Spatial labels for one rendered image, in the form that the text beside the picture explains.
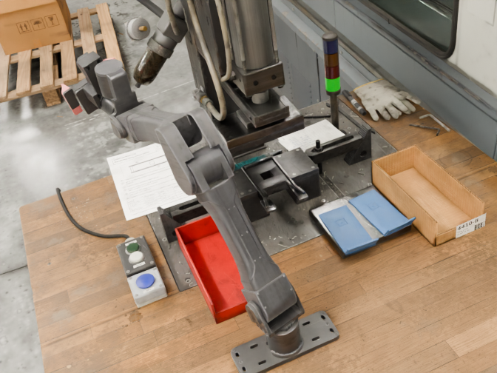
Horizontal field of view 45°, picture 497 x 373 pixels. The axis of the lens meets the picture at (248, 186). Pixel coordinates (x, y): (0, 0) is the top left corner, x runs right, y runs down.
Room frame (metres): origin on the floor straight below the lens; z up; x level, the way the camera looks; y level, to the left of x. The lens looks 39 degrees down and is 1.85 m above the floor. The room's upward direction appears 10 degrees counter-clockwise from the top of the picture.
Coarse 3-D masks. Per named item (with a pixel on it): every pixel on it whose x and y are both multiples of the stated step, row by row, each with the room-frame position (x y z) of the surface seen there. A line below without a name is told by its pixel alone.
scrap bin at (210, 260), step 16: (192, 224) 1.02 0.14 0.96; (208, 224) 1.03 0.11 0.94; (192, 240) 1.02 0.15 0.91; (208, 240) 1.02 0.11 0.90; (192, 256) 0.97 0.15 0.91; (208, 256) 0.96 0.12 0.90; (224, 256) 0.95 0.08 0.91; (192, 272) 0.92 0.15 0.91; (208, 272) 0.91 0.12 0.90; (224, 272) 0.91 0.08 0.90; (208, 288) 0.87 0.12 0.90; (224, 288) 0.86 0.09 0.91; (240, 288) 0.85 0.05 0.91; (208, 304) 0.81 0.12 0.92; (224, 304) 0.82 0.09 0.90; (240, 304) 0.79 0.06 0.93; (224, 320) 0.78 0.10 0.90
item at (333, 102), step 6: (324, 36) 1.33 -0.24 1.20; (330, 36) 1.33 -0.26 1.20; (336, 36) 1.32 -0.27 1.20; (330, 96) 1.33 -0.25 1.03; (336, 96) 1.33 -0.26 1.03; (330, 102) 1.34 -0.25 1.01; (336, 102) 1.33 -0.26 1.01; (336, 108) 1.33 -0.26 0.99; (336, 114) 1.33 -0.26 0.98; (336, 120) 1.33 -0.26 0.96; (336, 126) 1.33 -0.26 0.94; (342, 132) 1.34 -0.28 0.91
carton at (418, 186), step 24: (384, 168) 1.12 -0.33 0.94; (408, 168) 1.14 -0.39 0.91; (432, 168) 1.07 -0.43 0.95; (384, 192) 1.06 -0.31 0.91; (408, 192) 1.05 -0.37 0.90; (432, 192) 1.04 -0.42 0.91; (456, 192) 0.98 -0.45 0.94; (408, 216) 0.97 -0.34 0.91; (432, 216) 0.96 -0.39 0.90; (456, 216) 0.95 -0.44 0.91; (480, 216) 0.90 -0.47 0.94; (432, 240) 0.88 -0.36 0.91
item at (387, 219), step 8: (368, 192) 1.06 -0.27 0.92; (376, 192) 1.05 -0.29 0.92; (352, 200) 1.04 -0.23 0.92; (360, 200) 1.04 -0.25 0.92; (368, 200) 1.03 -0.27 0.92; (376, 200) 1.03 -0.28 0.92; (384, 200) 1.02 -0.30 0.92; (360, 208) 1.01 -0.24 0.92; (368, 208) 1.00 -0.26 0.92; (376, 208) 1.00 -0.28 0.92; (384, 208) 0.99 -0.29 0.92; (392, 208) 0.99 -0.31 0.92; (368, 216) 0.98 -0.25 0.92; (376, 216) 0.97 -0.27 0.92; (384, 216) 0.97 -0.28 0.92; (392, 216) 0.96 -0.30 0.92; (400, 216) 0.96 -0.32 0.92; (376, 224) 0.95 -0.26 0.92; (384, 224) 0.94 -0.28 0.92; (392, 224) 0.94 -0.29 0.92; (400, 224) 0.91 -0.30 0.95; (408, 224) 0.93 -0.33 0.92; (384, 232) 0.92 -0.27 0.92; (392, 232) 0.92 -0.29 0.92
